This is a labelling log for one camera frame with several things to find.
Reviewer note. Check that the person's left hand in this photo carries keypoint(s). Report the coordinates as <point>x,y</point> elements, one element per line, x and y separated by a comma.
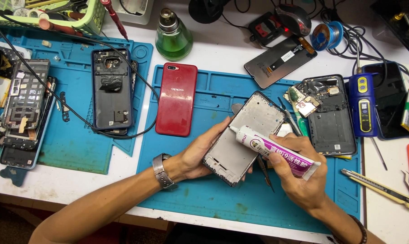
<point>192,159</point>

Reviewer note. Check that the person's right hand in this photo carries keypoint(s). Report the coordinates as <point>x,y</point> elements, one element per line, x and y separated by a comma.
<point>304,184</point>

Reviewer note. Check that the white purple glue tube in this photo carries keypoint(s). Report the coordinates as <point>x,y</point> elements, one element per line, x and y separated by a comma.
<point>292,162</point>

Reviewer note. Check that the silver phone frame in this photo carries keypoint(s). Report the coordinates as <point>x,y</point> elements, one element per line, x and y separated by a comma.
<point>250,115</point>

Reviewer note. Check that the silver metal wristwatch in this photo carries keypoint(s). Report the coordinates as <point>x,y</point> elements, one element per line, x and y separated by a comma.
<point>163,171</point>

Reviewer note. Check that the dark tweezers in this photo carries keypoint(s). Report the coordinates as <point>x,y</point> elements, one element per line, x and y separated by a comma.
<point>266,174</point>

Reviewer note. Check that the large blue repair mat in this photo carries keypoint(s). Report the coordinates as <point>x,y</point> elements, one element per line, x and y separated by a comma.
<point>208,196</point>

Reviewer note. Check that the red smartphone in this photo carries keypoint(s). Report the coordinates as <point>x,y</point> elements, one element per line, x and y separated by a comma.
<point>176,101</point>

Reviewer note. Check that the black phone housing with parts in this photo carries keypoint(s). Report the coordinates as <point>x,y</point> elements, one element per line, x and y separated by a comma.
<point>331,128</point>

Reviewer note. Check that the small metal pry pick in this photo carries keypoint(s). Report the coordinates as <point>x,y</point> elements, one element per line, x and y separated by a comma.
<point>236,108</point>

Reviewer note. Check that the yellow black utility knife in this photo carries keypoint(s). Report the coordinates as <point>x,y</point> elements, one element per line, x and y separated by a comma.
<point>377,188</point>

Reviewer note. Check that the phone motherboard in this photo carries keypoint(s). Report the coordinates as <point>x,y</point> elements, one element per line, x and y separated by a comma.
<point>304,105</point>

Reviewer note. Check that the blue yellow soldering tool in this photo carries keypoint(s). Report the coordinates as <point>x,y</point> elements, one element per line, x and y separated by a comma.
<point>362,108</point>

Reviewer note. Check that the dark blue phone back housing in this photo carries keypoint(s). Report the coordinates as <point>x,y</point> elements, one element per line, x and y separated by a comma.
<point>111,105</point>

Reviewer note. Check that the green glass dispenser bottle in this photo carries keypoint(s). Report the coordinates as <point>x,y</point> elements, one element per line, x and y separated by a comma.
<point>174,42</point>

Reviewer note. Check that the black phone in blue case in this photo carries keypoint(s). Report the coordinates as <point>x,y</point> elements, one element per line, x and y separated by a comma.
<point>389,101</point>

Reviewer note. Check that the blue repair mat with notch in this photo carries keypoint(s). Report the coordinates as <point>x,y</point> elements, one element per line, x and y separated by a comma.
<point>72,149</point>

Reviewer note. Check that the black phone display panel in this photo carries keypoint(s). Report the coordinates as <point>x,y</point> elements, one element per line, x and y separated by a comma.
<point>275,64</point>

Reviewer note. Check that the black red small device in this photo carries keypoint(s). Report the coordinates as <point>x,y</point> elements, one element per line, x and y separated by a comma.
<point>263,28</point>

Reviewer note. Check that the black round lamp base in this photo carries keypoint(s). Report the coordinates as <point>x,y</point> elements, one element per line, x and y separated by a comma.
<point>204,10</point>

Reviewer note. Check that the white plastic container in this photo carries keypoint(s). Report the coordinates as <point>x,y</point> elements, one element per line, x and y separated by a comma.
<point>136,13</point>

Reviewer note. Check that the black computer mouse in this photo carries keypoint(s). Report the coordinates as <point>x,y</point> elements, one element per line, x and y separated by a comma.
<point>294,18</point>

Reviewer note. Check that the green plastic basket with tools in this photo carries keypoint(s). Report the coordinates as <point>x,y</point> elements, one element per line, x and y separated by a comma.
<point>92,18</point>

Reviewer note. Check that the light blue edged phone housing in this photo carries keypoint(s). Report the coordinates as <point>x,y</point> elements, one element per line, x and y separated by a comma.
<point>19,156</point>

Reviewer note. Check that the dark teal plastic pick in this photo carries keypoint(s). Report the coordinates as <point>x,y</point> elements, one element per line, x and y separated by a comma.
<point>13,176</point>

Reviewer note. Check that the black tray with parts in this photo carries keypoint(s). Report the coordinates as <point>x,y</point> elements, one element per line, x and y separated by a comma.
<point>399,23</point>

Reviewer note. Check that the small black phone bracket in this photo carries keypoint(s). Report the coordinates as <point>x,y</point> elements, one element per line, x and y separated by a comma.
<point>64,108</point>

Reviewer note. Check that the grey phone frame with holes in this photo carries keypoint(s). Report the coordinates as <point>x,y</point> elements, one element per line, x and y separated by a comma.
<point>25,98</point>

